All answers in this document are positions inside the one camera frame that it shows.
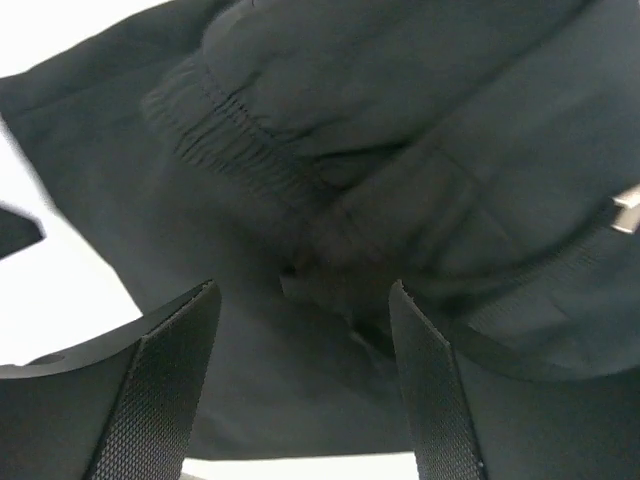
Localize black shorts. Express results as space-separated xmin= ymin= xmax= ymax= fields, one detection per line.
xmin=1 ymin=1 xmax=639 ymax=460

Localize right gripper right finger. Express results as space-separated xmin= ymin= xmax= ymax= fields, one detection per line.
xmin=389 ymin=283 xmax=639 ymax=479

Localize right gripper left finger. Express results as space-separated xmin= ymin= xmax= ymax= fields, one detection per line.
xmin=1 ymin=281 xmax=221 ymax=480

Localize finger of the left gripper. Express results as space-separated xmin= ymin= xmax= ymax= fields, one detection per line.
xmin=0 ymin=203 xmax=46 ymax=260

